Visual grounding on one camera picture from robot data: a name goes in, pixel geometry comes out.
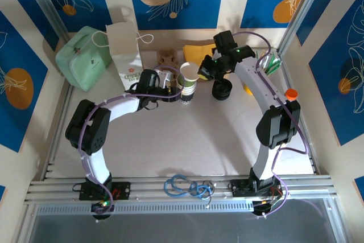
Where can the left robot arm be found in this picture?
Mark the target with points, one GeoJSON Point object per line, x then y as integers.
{"type": "Point", "coordinates": [122, 109]}

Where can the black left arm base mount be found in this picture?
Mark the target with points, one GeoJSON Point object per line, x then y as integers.
{"type": "Point", "coordinates": [123, 190]}

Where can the small brown teddy bear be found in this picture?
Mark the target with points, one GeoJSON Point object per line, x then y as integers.
{"type": "Point", "coordinates": [166, 56]}

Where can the bundle of wrapped stirrers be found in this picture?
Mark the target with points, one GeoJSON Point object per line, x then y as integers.
{"type": "Point", "coordinates": [273, 63]}

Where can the stack of black lids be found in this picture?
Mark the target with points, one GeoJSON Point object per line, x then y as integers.
{"type": "Point", "coordinates": [221, 90]}

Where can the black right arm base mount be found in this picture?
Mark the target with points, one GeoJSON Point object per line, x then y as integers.
{"type": "Point", "coordinates": [239, 189]}

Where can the green paper coffee cup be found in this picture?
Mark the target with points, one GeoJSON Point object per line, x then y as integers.
{"type": "Point", "coordinates": [188, 72]}

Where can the aluminium side rail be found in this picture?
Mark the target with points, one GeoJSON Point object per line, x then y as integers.
{"type": "Point", "coordinates": [312, 163]}
{"type": "Point", "coordinates": [63, 106]}

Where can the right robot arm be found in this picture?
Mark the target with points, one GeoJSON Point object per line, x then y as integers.
{"type": "Point", "coordinates": [256, 83]}

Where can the orange-capped white bottle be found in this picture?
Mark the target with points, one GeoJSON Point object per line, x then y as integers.
{"type": "Point", "coordinates": [291, 94]}

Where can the mint green lunch bag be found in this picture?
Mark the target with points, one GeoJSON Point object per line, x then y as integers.
{"type": "Point", "coordinates": [82, 58]}

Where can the white paper takeout bag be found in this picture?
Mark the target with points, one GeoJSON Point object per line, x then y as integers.
{"type": "Point", "coordinates": [125, 52]}

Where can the yellow mug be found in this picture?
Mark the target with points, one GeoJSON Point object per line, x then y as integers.
{"type": "Point", "coordinates": [248, 90]}

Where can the stack of yellow napkins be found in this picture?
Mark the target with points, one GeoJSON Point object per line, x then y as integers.
{"type": "Point", "coordinates": [196, 52]}

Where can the aluminium frame rail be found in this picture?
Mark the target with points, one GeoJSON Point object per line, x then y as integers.
{"type": "Point", "coordinates": [148, 186]}

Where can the stack of paper cups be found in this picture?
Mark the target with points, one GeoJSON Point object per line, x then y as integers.
{"type": "Point", "coordinates": [187, 95]}

